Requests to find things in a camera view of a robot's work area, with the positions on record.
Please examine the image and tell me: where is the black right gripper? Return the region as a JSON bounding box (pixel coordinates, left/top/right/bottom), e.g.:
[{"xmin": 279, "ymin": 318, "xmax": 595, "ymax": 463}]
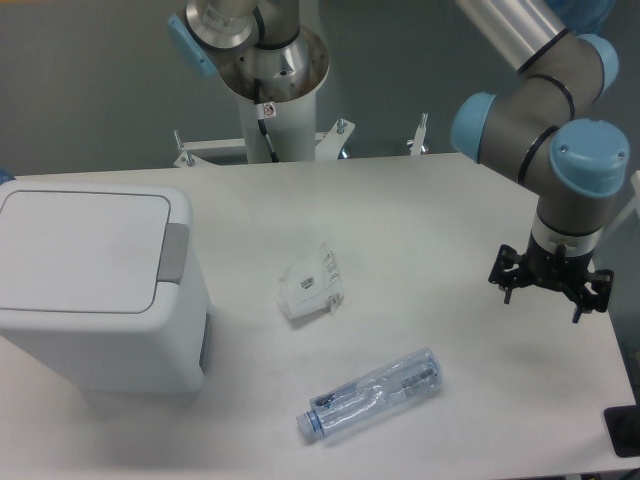
[{"xmin": 488, "ymin": 236, "xmax": 614, "ymax": 323}]

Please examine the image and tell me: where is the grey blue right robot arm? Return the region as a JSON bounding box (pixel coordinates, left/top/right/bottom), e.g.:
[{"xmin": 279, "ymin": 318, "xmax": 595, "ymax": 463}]
[{"xmin": 450, "ymin": 1, "xmax": 630, "ymax": 316}]

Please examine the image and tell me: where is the white plastic trash can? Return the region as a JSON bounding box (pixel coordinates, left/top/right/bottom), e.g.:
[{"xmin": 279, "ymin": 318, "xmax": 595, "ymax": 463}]
[{"xmin": 1, "ymin": 180, "xmax": 210, "ymax": 393}]

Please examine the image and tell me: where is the crushed clear plastic bottle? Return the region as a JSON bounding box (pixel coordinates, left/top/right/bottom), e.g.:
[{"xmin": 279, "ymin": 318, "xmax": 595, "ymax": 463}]
[{"xmin": 296, "ymin": 348, "xmax": 443, "ymax": 443}]

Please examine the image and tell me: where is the black object at table edge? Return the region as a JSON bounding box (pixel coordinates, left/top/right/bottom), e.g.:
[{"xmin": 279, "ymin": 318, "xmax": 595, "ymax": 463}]
[{"xmin": 604, "ymin": 405, "xmax": 639, "ymax": 458}]

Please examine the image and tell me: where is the crumpled white paper package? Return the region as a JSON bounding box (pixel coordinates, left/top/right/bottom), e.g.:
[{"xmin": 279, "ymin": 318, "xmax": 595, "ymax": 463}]
[{"xmin": 276, "ymin": 242, "xmax": 345, "ymax": 320}]

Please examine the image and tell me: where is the white bracket at right edge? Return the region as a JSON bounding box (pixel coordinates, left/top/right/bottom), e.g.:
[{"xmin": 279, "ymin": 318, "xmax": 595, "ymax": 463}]
[{"xmin": 610, "ymin": 170, "xmax": 640, "ymax": 233}]

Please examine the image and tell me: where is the white pedestal base frame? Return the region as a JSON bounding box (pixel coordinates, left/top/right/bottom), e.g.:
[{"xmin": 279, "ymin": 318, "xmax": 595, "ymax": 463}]
[{"xmin": 172, "ymin": 112, "xmax": 431, "ymax": 168}]

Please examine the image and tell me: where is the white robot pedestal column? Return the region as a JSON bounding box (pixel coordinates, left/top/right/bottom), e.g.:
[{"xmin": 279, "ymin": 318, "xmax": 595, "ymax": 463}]
[{"xmin": 236, "ymin": 93, "xmax": 316, "ymax": 164}]

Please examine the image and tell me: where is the black cable on pedestal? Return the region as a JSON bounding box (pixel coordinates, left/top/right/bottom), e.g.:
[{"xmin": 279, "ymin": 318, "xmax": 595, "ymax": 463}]
[{"xmin": 253, "ymin": 79, "xmax": 279, "ymax": 163}]

